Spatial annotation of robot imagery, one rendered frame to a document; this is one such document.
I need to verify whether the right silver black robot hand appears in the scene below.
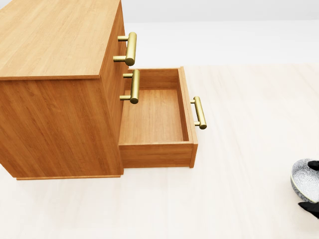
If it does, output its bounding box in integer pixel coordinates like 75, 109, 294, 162
298, 160, 319, 220

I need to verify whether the black patterned bowl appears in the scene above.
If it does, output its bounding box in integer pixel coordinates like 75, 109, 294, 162
290, 158, 319, 203

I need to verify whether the wooden cabinet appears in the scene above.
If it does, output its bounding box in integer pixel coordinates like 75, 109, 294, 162
0, 0, 127, 180

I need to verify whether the open wooden drawer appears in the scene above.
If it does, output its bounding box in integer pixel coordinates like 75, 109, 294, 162
118, 66, 199, 169

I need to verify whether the slim brass drawer handle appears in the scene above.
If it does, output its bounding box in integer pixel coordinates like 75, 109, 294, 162
190, 96, 207, 130

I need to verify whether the medium brass drawer handle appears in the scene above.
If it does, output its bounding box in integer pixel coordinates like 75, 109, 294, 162
119, 69, 141, 105

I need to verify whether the wooden drawer with medium handle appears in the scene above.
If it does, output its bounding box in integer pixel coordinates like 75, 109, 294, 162
107, 27, 127, 142

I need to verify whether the large brass drawer handle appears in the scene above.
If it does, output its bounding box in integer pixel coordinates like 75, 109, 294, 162
113, 31, 138, 66

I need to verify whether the wooden drawer with large handle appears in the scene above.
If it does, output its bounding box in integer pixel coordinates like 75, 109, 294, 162
99, 1, 125, 110

